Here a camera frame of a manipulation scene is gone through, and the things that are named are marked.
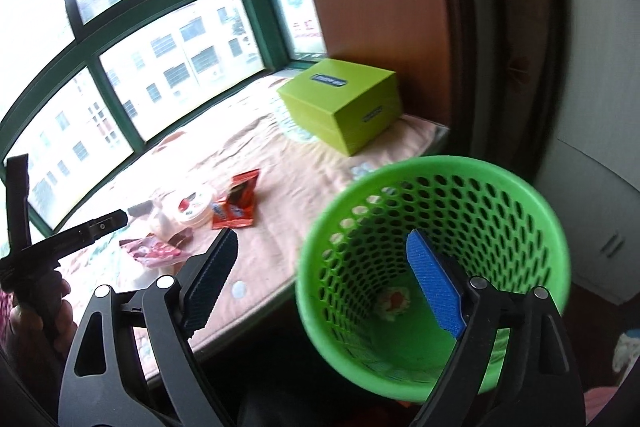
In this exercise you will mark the white plastic wrapper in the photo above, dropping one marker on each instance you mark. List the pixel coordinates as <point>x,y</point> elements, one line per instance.
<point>157,219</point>

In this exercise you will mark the white wardrobe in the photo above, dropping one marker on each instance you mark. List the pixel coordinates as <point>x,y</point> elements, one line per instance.
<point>590,157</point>

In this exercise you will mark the pink wrapper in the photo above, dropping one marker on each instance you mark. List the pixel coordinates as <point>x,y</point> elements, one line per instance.
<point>155,252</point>

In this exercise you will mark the red snack packet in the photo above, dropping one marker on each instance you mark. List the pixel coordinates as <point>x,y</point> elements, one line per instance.
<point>235,207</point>

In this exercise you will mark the person's left hand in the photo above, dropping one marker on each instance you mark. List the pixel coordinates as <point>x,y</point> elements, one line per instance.
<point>62,322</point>

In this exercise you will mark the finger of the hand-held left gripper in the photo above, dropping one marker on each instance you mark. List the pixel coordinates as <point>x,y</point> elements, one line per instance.
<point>19,207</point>
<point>95,227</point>

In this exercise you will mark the green cardboard box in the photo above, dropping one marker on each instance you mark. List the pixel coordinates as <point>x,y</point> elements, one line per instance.
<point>330,107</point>

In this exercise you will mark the pink printed blanket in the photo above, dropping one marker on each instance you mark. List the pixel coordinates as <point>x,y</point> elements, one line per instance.
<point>280,227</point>

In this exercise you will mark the green mesh wastebasket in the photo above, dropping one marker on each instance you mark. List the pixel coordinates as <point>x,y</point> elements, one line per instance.
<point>325,332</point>

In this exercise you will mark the floral cloth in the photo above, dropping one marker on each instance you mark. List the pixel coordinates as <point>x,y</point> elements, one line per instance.
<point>627,352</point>

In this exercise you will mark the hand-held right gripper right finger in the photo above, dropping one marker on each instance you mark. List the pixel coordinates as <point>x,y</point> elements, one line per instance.
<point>435,282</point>

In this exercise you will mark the green window frame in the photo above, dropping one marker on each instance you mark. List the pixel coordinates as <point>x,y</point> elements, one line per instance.
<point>255,32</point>

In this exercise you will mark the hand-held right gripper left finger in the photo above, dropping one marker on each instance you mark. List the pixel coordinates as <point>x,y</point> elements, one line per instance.
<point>210,282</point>

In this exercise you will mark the white round plastic cup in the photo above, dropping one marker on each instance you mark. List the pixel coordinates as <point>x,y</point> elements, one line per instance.
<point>192,207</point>

